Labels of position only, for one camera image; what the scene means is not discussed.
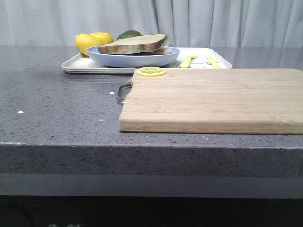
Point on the grey curtain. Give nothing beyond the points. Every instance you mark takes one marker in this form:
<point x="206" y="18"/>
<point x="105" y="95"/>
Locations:
<point x="188" y="23"/>

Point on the green lime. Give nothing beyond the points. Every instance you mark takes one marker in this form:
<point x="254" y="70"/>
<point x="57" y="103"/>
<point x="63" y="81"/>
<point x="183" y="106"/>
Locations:
<point x="129" y="34"/>

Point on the yellow lemon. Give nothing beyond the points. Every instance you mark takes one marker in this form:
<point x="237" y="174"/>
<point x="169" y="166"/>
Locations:
<point x="103" y="37"/>
<point x="84" y="41"/>

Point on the bread slice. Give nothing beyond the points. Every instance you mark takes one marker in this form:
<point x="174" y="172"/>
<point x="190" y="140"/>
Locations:
<point x="133" y="45"/>
<point x="162" y="51"/>

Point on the lemon slice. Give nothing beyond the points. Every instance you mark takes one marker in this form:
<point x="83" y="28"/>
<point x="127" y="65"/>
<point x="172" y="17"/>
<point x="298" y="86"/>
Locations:
<point x="151" y="71"/>

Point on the yellow plastic knife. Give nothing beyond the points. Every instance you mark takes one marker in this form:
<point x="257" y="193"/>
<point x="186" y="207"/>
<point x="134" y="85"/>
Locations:
<point x="214" y="62"/>

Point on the wooden cutting board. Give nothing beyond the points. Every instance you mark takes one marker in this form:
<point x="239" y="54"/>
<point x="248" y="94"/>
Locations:
<point x="220" y="101"/>

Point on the rear yellow lemon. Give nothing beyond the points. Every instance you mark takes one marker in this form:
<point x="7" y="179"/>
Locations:
<point x="103" y="37"/>

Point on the light blue plate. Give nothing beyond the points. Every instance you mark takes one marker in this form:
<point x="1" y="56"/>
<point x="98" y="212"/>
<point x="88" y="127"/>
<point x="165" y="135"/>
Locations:
<point x="133" y="61"/>

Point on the front yellow lemon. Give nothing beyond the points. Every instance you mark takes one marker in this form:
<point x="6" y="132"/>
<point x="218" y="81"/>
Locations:
<point x="84" y="41"/>

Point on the white rectangular tray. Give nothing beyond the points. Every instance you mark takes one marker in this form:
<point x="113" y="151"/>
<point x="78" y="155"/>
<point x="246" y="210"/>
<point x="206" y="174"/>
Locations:
<point x="85" y="65"/>

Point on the yellow plastic fork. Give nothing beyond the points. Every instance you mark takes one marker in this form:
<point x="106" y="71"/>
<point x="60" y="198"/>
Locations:
<point x="187" y="61"/>

